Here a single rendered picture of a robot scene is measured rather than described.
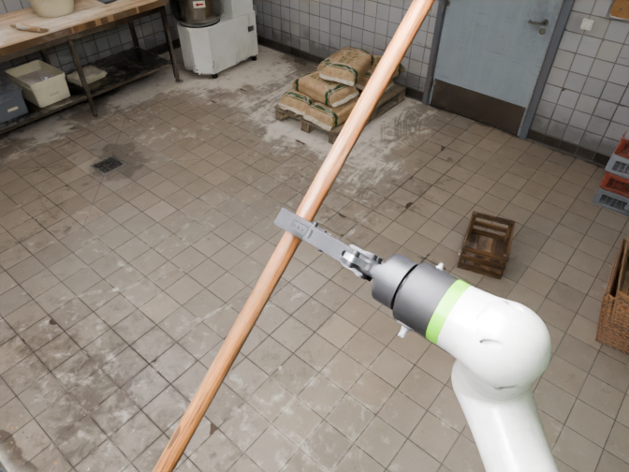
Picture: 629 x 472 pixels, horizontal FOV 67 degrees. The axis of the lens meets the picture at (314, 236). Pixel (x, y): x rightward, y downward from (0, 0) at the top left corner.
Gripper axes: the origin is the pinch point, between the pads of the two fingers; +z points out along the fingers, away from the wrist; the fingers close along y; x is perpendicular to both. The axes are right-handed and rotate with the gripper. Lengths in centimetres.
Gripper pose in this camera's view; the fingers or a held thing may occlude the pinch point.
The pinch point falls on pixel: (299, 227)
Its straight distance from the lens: 77.5
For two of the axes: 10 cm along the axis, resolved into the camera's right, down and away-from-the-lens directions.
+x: 4.8, -8.7, -0.3
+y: 4.3, 2.1, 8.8
